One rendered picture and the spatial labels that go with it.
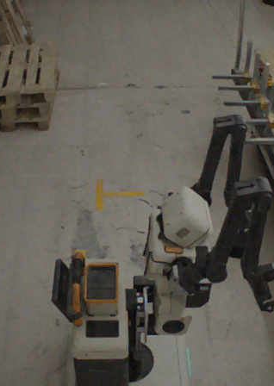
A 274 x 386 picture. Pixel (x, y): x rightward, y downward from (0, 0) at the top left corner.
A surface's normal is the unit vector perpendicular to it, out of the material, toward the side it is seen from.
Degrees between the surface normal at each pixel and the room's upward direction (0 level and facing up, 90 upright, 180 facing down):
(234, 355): 0
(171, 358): 0
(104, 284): 0
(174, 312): 90
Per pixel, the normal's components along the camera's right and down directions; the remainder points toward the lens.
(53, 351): 0.01, -0.79
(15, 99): 0.11, 0.61
